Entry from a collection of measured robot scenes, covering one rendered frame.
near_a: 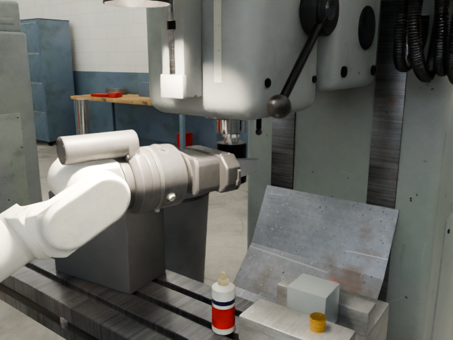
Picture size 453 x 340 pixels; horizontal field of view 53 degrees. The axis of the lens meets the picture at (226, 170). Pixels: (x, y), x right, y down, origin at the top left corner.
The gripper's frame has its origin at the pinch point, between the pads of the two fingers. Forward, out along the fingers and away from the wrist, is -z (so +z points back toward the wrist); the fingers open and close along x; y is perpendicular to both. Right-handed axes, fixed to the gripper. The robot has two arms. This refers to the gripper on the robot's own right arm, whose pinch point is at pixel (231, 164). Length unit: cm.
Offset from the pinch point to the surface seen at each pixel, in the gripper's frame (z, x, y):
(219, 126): 2.4, -0.1, -6.1
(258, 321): 5.3, -12.9, 19.2
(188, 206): -91, 152, 65
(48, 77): -187, 702, 13
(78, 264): 13.0, 36.0, 26.8
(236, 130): 0.8, -2.3, -5.6
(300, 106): -6.8, -7.9, -9.2
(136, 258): 5.4, 23.7, 23.2
